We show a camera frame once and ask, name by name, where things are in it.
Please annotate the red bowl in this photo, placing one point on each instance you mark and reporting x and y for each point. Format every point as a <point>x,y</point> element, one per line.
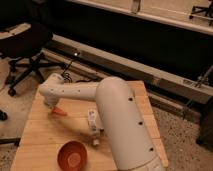
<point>72,156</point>

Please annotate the distant office chair base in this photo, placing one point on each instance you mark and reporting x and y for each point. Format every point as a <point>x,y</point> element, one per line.
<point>207,11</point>

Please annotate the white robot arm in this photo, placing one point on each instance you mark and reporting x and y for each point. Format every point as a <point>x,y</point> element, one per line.
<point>129,140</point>

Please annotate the black office chair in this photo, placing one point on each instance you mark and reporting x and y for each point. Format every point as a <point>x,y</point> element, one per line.
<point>23,45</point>

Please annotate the tan gripper tip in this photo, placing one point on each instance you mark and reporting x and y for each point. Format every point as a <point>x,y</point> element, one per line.
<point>49,106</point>

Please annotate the white tube with label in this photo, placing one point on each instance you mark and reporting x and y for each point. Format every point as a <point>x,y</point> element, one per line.
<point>94,126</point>

